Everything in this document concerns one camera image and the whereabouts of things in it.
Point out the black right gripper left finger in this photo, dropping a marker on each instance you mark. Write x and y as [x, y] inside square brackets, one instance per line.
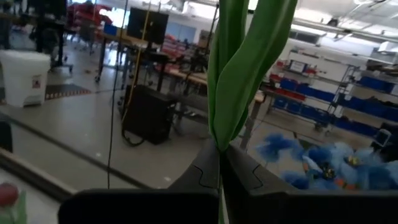
[202, 174]

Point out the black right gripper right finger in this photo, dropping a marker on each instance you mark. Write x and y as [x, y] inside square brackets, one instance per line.
[248, 177]

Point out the blue artificial flower bunch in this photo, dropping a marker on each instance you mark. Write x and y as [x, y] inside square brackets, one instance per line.
[342, 168]

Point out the red tulip with green leaves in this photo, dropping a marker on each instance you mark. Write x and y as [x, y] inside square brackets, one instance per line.
[239, 77]
[7, 194]

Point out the black computer tower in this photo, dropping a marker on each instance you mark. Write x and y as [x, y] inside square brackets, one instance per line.
[149, 115]

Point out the wooden workbench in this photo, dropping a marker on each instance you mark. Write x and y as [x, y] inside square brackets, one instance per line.
[186, 76]

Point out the blue bin shelf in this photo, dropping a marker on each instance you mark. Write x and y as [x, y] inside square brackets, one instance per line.
[357, 105]

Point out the black monitor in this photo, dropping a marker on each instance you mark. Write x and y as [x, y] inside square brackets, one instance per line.
[147, 26]

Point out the white trash bin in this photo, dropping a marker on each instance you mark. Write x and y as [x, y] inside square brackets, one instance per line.
[25, 77]

